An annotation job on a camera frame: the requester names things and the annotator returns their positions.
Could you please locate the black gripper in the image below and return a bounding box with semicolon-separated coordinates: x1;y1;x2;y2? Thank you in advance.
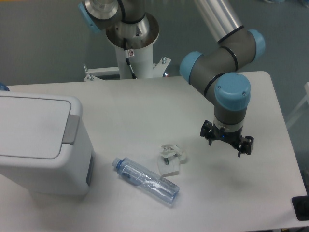
200;120;254;158

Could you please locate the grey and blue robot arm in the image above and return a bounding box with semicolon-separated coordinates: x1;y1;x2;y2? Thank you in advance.
78;0;266;155

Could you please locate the crumpled white packaging trash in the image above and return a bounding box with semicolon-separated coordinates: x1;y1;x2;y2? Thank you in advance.
157;144;187;177

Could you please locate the white trash can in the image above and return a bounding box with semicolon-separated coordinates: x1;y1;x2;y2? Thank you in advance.
0;91;95;195

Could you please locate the clear plastic water bottle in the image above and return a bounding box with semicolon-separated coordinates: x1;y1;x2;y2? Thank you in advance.
112;157;180;205

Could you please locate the black device at table edge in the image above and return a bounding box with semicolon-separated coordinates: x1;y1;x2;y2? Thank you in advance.
292;195;309;221

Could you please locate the blue object at left edge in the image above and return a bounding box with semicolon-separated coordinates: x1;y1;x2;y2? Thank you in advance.
0;82;10;91

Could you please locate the white frame at right edge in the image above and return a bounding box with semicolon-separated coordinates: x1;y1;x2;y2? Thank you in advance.
285;82;309;130

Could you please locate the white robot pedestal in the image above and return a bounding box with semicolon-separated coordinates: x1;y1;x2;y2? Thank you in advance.
83;12;171;82

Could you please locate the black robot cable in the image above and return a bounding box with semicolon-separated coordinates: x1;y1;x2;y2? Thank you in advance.
122;37;138;80

